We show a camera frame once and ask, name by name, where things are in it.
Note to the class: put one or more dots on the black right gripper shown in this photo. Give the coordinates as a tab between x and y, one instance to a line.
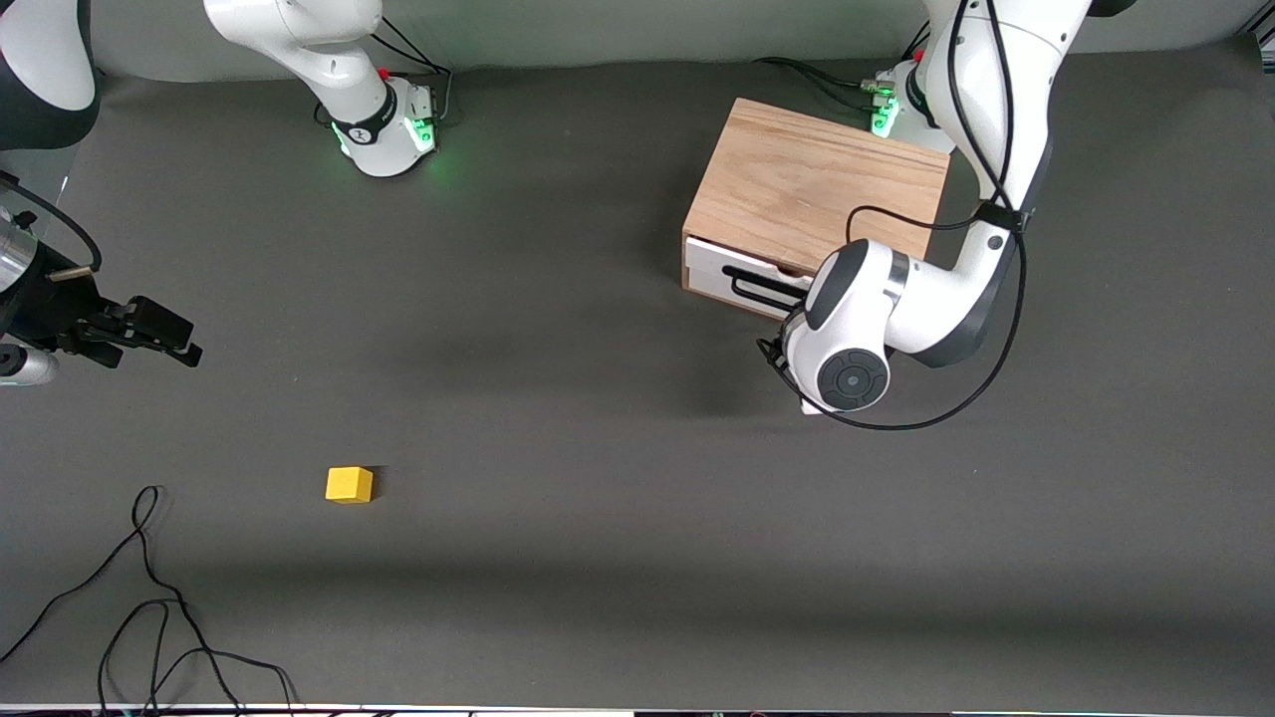
45	304

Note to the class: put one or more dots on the yellow block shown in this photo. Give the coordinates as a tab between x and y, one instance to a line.
347	485

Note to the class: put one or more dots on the white-fronted wooden drawer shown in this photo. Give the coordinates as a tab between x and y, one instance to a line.
712	269

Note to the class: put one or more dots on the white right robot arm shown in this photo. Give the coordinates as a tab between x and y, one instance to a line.
339	60

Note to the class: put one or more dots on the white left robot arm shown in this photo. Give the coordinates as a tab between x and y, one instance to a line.
996	80

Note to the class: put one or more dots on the light wooden drawer cabinet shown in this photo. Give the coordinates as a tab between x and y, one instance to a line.
797	179

